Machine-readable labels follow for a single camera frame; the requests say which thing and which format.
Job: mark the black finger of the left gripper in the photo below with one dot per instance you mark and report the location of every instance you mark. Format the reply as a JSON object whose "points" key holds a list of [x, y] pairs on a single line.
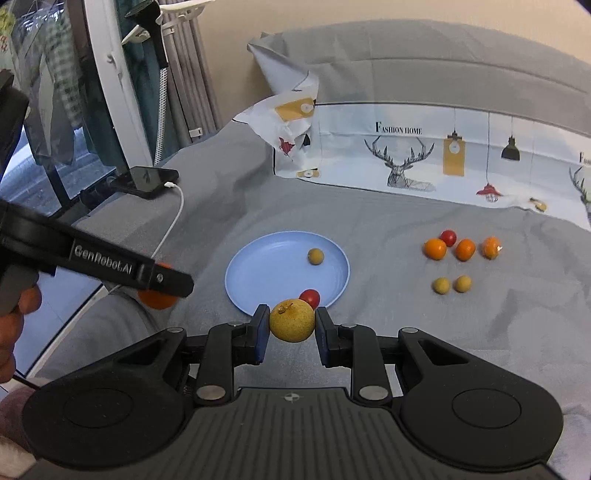
{"points": [[166, 280]]}

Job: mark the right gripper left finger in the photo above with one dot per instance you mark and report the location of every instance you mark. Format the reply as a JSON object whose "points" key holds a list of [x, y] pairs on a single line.
{"points": [[228, 346]]}

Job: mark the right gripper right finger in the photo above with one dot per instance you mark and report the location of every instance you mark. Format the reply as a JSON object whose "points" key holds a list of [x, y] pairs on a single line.
{"points": [[357, 348]]}

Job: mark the orange kumquat front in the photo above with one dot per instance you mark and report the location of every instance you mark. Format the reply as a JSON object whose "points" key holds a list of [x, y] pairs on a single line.
{"points": [[156, 300]]}

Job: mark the yellow-green round fruit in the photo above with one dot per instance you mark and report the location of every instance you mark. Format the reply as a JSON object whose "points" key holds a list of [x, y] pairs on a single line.
{"points": [[292, 320]]}

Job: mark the small orange kumquat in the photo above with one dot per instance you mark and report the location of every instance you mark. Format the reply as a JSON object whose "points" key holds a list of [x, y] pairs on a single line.
{"points": [[435, 249]]}

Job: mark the plastic-wrapped orange fruit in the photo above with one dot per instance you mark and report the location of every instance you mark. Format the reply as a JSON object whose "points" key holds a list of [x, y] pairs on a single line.
{"points": [[491, 247]]}

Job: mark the person's left hand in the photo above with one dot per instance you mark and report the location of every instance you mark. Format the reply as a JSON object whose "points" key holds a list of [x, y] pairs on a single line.
{"points": [[11, 327]]}

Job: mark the red cherry tomato on plate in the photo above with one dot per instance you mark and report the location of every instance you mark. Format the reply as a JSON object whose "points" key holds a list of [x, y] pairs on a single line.
{"points": [[312, 297]]}

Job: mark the light blue round plate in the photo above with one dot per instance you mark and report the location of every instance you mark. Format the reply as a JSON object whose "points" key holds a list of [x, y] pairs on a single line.
{"points": [[275, 267]]}

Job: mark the yellow-green fruit on plate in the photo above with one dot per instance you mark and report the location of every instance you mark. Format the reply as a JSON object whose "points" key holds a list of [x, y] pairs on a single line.
{"points": [[316, 256]]}

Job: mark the black smartphone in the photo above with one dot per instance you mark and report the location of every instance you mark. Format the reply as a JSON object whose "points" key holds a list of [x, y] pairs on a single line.
{"points": [[144, 182]]}

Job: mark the yellow-green fruit left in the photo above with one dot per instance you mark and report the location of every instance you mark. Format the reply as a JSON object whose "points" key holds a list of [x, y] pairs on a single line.
{"points": [[441, 285]]}

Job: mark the yellow-green fruit right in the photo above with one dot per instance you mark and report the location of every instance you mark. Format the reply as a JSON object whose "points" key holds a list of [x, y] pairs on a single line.
{"points": [[463, 284]]}

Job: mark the red cherry tomato on bed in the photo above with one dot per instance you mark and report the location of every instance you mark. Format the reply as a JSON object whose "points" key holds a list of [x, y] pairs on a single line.
{"points": [[449, 237]]}

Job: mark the orange kumquat middle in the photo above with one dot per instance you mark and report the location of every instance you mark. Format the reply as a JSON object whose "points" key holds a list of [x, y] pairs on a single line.
{"points": [[465, 250]]}

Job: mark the grey bed blanket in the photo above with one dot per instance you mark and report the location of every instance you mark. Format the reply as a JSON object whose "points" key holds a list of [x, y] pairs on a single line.
{"points": [[528, 310]]}

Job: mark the grey curtain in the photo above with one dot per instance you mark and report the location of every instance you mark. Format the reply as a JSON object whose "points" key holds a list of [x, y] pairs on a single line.
{"points": [[191, 96]]}

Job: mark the hanging plaid clothes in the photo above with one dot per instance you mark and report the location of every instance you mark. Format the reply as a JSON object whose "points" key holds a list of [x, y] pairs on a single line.
{"points": [[37, 46]]}

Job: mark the deer print white sheet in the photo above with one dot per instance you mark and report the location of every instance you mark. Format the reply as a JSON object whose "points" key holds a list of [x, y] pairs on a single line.
{"points": [[451, 154]]}

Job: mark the grey headboard cushion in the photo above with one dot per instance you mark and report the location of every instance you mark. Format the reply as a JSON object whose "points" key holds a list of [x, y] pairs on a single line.
{"points": [[433, 63]]}

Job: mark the white window frame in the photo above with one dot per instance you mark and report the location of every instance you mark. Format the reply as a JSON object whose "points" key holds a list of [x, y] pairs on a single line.
{"points": [[115, 79]]}

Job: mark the garment steamer with hose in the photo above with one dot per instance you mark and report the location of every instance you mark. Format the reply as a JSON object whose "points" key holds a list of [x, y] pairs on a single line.
{"points": [[147, 64]]}

